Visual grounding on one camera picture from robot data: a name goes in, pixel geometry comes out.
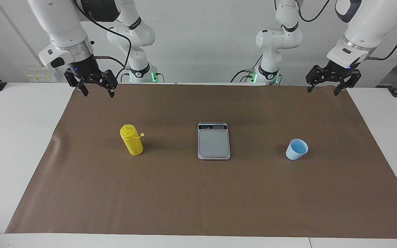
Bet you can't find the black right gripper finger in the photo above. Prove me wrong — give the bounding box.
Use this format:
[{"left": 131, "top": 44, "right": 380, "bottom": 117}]
[
  {"left": 64, "top": 68, "right": 89, "bottom": 97},
  {"left": 98, "top": 70, "right": 119, "bottom": 99}
]

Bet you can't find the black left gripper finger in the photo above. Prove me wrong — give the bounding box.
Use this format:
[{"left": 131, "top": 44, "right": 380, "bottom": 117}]
[
  {"left": 334, "top": 70, "right": 362, "bottom": 96},
  {"left": 305, "top": 65, "right": 327, "bottom": 93}
]

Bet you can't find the yellow squeeze bottle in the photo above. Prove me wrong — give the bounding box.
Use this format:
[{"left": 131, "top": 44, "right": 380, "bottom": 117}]
[{"left": 120, "top": 124, "right": 145, "bottom": 156}]

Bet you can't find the light blue plastic cup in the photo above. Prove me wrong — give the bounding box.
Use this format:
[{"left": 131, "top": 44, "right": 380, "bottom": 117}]
[{"left": 285, "top": 138, "right": 309, "bottom": 161}]

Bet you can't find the silver digital kitchen scale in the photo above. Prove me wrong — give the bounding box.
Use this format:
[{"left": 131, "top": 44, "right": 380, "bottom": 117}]
[{"left": 197, "top": 122, "right": 231, "bottom": 161}]

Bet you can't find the brown paper table mat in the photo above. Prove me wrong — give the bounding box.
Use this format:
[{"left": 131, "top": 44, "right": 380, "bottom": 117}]
[{"left": 5, "top": 84, "right": 397, "bottom": 239}]

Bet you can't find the black base power cable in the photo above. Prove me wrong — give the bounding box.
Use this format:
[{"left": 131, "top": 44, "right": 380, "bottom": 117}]
[
  {"left": 231, "top": 55, "right": 282, "bottom": 85},
  {"left": 115, "top": 67, "right": 165, "bottom": 83}
]

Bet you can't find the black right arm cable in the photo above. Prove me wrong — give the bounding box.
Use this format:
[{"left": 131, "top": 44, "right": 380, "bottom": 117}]
[{"left": 73, "top": 0, "right": 132, "bottom": 82}]

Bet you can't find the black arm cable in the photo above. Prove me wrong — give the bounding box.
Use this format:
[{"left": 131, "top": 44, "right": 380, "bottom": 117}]
[
  {"left": 295, "top": 0, "right": 397, "bottom": 62},
  {"left": 73, "top": 0, "right": 132, "bottom": 82}
]

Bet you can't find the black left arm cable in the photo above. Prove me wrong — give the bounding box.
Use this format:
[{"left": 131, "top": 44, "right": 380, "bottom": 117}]
[{"left": 295, "top": 0, "right": 397, "bottom": 62}]

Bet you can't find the white wall socket strip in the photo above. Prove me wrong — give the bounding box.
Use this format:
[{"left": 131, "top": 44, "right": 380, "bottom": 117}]
[{"left": 26, "top": 71, "right": 60, "bottom": 83}]

